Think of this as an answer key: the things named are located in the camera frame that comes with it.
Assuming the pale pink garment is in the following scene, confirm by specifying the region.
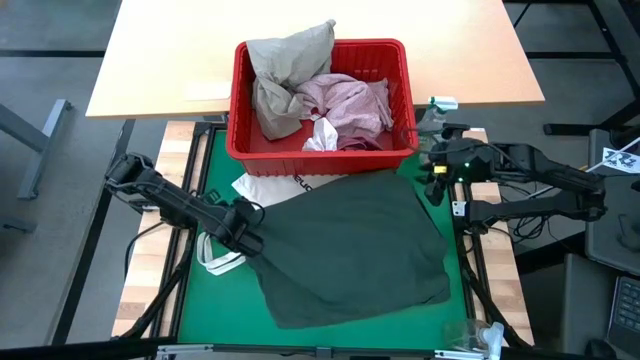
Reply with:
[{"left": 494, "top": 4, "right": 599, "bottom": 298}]
[{"left": 294, "top": 73, "right": 395, "bottom": 151}]

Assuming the white printed tag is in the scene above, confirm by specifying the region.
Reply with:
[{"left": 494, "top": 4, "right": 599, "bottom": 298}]
[{"left": 601, "top": 146, "right": 640, "bottom": 175}]

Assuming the light wooden desk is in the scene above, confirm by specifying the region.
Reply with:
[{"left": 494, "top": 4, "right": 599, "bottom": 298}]
[{"left": 85, "top": 0, "right": 546, "bottom": 120}]

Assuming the silver aluminium bar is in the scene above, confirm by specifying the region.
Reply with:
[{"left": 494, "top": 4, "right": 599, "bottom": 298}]
[{"left": 154, "top": 343, "right": 494, "bottom": 360}]

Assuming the grey plastic cabinet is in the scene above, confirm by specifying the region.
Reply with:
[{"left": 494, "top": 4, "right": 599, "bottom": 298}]
[{"left": 584, "top": 128, "right": 640, "bottom": 277}]

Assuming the green table mat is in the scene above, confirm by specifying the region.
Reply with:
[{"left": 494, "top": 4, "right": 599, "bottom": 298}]
[{"left": 177, "top": 129, "right": 469, "bottom": 351}]

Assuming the pump bottle with orange liquid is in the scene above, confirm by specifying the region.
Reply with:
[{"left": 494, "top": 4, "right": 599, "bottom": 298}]
[{"left": 442, "top": 123, "right": 471, "bottom": 142}]

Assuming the black metal desk frame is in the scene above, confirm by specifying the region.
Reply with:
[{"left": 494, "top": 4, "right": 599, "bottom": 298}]
[{"left": 502, "top": 0, "right": 640, "bottom": 137}]

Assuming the white printed tote bag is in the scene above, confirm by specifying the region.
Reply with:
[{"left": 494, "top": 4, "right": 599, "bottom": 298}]
[{"left": 196, "top": 172, "right": 351, "bottom": 277}]

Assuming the dark green garment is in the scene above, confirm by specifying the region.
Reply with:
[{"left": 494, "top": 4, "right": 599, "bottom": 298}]
[{"left": 246, "top": 169, "right": 452, "bottom": 330}]

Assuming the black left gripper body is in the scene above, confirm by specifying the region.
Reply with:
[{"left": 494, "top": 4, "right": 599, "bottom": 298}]
[{"left": 225, "top": 198, "right": 267, "bottom": 259}]

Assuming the black metal table frame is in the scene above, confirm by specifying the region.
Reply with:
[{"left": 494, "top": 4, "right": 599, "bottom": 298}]
[{"left": 112, "top": 119, "right": 534, "bottom": 351}]

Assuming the white paper label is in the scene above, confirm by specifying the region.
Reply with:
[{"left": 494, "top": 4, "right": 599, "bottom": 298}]
[{"left": 182, "top": 80, "right": 233, "bottom": 101}]

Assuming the black keyboard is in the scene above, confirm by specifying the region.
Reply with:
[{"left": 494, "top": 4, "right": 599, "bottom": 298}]
[{"left": 606, "top": 275, "right": 640, "bottom": 351}]

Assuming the small white cloth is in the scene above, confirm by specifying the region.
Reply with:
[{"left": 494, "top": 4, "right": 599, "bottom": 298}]
[{"left": 301, "top": 115, "right": 340, "bottom": 153}]

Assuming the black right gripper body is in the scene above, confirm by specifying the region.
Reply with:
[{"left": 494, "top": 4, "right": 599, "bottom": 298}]
[{"left": 420, "top": 137, "right": 475, "bottom": 185}]

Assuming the maroon garment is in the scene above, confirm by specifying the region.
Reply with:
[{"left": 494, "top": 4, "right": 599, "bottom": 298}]
[{"left": 339, "top": 135, "right": 385, "bottom": 151}]

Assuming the grey beige garment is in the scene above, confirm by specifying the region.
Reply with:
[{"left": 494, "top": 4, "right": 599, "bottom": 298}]
[{"left": 245, "top": 18, "right": 337, "bottom": 142}]

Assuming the red plastic laundry basket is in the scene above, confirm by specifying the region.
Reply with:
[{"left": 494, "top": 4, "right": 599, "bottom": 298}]
[{"left": 224, "top": 38, "right": 420, "bottom": 177}]

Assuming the clear plastic spray bottle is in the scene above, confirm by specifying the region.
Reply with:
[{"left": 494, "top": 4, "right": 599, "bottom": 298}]
[{"left": 447, "top": 319, "right": 507, "bottom": 357}]

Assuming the spray bottle with white trigger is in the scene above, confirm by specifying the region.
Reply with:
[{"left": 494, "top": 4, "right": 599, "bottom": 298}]
[{"left": 417, "top": 95, "right": 459, "bottom": 134}]

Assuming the grey metal desk leg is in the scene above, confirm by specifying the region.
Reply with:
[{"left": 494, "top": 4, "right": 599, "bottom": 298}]
[{"left": 0, "top": 98, "right": 72, "bottom": 202}]

